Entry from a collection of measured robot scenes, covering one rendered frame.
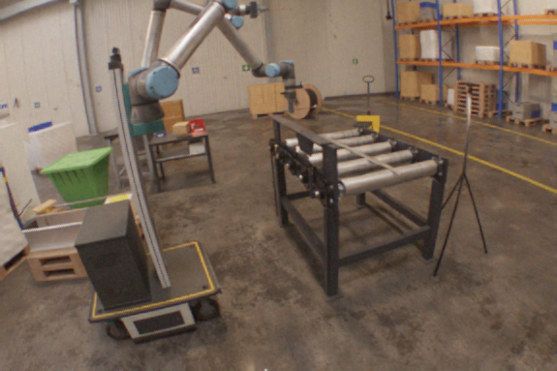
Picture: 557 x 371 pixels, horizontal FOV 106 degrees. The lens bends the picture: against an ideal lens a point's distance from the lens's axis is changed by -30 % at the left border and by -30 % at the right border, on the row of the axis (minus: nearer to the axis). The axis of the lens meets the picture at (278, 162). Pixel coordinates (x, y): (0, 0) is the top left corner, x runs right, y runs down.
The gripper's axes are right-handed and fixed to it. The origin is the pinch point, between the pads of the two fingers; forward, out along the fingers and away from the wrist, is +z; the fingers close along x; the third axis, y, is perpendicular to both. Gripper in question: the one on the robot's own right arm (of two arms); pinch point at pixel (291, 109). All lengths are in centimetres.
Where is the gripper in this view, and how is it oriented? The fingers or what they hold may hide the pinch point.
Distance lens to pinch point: 209.6
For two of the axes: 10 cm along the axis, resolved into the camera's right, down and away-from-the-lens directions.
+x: 2.8, 2.8, -9.2
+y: -9.6, 1.6, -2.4
